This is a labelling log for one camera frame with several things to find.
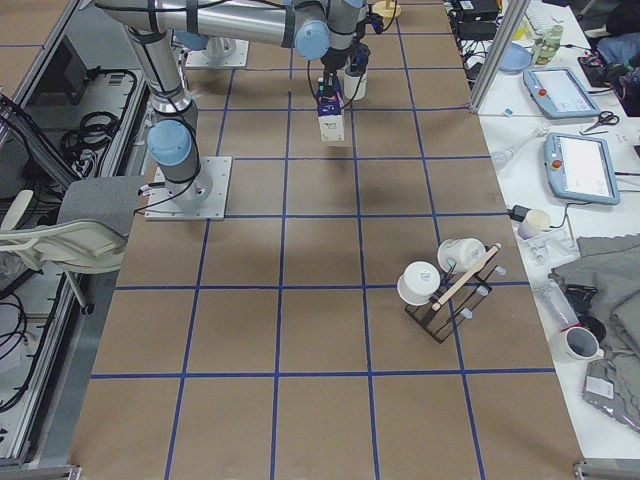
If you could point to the lower blue teach pendant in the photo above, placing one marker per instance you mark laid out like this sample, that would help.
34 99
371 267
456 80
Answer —
580 168

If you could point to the green glass jar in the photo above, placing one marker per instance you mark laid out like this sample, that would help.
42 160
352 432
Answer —
546 45

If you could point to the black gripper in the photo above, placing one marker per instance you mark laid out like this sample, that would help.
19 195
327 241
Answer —
332 64

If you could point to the grey cloth pile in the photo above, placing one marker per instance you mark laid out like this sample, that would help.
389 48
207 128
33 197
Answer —
611 266

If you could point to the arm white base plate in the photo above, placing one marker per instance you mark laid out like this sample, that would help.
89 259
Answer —
205 199
219 54

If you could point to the white mug red rim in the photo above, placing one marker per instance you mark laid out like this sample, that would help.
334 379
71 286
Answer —
575 344

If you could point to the blue teach pendant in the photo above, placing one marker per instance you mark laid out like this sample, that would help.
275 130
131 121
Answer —
580 168
559 94

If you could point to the white cup on rack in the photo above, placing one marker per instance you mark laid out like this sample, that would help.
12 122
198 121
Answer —
459 255
419 281

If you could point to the wooden cup stand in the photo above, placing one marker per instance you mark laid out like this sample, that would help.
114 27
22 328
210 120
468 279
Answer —
387 9

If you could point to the white mug grey inside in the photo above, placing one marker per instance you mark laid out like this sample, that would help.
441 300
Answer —
354 85

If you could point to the light blue bowl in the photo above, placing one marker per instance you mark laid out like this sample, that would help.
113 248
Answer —
515 59

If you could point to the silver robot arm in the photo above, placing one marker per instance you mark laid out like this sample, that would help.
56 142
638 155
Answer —
309 27

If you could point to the blue white milk carton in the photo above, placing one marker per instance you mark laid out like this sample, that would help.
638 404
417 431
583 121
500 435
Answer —
329 109

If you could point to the cream purple small cup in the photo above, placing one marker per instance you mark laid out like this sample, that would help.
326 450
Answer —
535 222

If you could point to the black cup rack wooden bar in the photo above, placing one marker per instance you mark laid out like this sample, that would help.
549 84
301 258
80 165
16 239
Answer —
458 296

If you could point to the black scissors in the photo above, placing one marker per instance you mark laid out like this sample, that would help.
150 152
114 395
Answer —
605 118

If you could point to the aluminium frame post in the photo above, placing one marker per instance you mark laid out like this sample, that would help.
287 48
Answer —
513 15

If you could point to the upper blue teach pendant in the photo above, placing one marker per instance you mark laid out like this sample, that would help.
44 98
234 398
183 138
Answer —
559 94

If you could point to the white grey office chair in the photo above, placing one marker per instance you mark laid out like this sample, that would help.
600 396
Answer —
90 235

